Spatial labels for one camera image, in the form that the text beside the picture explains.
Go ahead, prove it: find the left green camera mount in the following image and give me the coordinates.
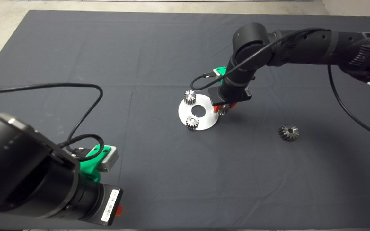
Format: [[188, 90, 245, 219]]
[[80, 144, 112, 183]]

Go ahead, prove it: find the right thin black camera cable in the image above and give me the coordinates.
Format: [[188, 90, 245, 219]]
[[190, 28, 370, 141]]

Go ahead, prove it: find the thin black camera cable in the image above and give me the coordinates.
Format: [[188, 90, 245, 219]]
[[0, 83, 103, 150], [190, 28, 370, 141]]

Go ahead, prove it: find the dark grey table cloth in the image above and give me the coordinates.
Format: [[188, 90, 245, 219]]
[[0, 10, 370, 230]]

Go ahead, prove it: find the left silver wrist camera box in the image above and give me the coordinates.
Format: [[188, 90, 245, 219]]
[[97, 146, 119, 173]]

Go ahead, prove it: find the large steel gear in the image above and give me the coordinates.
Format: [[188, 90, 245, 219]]
[[278, 124, 300, 142]]

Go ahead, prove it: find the left braided black arm cable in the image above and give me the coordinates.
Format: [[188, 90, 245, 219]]
[[58, 134, 105, 161]]

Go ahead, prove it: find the round metal plate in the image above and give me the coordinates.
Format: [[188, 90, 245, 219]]
[[178, 94, 219, 131]]

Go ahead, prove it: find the left thin black camera cable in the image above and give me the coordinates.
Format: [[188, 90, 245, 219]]
[[0, 83, 103, 150]]

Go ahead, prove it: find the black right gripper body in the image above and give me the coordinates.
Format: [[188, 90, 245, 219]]
[[208, 84, 252, 106]]

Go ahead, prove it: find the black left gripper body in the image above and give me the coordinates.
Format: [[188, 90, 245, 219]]
[[85, 184, 124, 226]]

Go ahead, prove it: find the small shiny steel gear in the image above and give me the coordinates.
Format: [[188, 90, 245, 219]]
[[184, 90, 197, 105], [186, 115, 200, 130]]

